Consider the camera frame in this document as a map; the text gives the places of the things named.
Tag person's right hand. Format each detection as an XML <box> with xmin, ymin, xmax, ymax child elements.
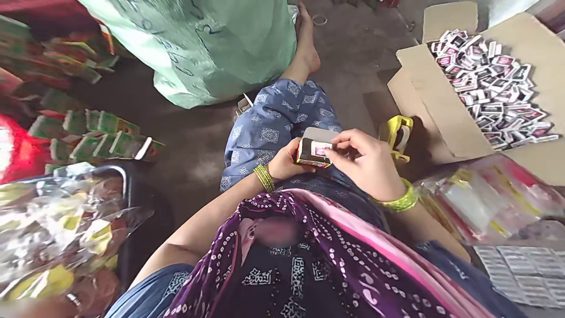
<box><xmin>325</xmin><ymin>128</ymin><xmax>408</xmax><ymax>202</ymax></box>

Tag person's left hand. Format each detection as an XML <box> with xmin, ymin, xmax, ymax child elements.
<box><xmin>268</xmin><ymin>137</ymin><xmax>317</xmax><ymax>183</ymax></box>

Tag small box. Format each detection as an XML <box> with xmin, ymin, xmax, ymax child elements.
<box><xmin>296</xmin><ymin>127</ymin><xmax>339</xmax><ymax>169</ymax></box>

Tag small white packet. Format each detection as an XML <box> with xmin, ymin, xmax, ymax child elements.
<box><xmin>311</xmin><ymin>140</ymin><xmax>333</xmax><ymax>158</ymax></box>

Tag person's left forearm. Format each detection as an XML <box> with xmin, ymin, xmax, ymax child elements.
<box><xmin>128</xmin><ymin>168</ymin><xmax>275</xmax><ymax>290</ymax></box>

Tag person's right forearm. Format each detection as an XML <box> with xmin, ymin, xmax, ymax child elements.
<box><xmin>383</xmin><ymin>182</ymin><xmax>472</xmax><ymax>264</ymax></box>

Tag person's legs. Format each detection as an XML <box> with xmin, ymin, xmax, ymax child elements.
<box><xmin>220</xmin><ymin>1</ymin><xmax>345</xmax><ymax>193</ymax></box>

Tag yellow tape dispenser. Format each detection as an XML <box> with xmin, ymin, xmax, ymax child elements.
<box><xmin>387</xmin><ymin>115</ymin><xmax>415</xmax><ymax>163</ymax></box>

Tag small open carton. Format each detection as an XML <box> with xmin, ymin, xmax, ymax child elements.
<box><xmin>235</xmin><ymin>93</ymin><xmax>254</xmax><ymax>122</ymax></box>

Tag large open cardboard box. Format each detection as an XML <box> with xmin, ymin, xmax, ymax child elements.
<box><xmin>388</xmin><ymin>1</ymin><xmax>565</xmax><ymax>187</ymax></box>

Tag person's body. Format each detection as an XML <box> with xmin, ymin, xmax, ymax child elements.
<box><xmin>104</xmin><ymin>173</ymin><xmax>530</xmax><ymax>318</ymax></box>

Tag large pale green sack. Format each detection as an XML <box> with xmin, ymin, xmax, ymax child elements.
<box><xmin>78</xmin><ymin>0</ymin><xmax>298</xmax><ymax>110</ymax></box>

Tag clear plastic bag, pink yellow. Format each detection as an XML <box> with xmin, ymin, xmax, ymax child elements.
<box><xmin>417</xmin><ymin>153</ymin><xmax>565</xmax><ymax>246</ymax></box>

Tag pile of small matchbox-like packets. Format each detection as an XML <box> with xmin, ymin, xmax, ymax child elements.
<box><xmin>430</xmin><ymin>29</ymin><xmax>560</xmax><ymax>150</ymax></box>

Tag black crate with metallic rim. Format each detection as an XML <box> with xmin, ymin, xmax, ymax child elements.
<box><xmin>90</xmin><ymin>164</ymin><xmax>153</xmax><ymax>292</ymax></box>

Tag pile of green red boxes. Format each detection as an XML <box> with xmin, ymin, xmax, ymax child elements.
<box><xmin>0</xmin><ymin>15</ymin><xmax>165</xmax><ymax>175</ymax></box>

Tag stack of white wrapped packs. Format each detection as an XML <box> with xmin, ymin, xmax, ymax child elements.
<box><xmin>473</xmin><ymin>246</ymin><xmax>565</xmax><ymax>309</ymax></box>

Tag pile of clear yellow wrappers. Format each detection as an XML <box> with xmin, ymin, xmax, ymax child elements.
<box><xmin>0</xmin><ymin>163</ymin><xmax>153</xmax><ymax>305</ymax></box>

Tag bright red object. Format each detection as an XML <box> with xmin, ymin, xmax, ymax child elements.
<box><xmin>0</xmin><ymin>113</ymin><xmax>53</xmax><ymax>185</ymax></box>

